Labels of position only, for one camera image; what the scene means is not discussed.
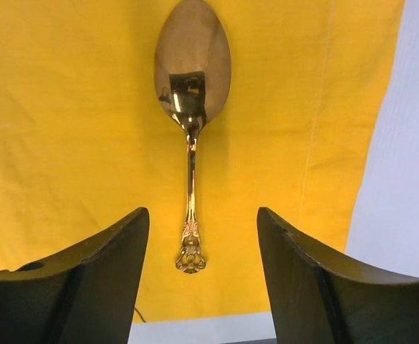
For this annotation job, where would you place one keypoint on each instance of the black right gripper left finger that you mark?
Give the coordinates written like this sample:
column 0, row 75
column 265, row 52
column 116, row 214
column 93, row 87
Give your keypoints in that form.
column 85, row 293

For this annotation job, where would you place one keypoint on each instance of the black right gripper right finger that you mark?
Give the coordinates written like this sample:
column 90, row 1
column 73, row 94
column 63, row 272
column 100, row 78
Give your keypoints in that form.
column 320, row 295

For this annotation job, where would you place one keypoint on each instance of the yellow pikachu place mat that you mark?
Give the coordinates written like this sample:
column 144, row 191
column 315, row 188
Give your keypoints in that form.
column 84, row 141

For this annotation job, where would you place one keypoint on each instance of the gold spoon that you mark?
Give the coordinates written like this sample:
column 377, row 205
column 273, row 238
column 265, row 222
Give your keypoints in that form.
column 192, row 74

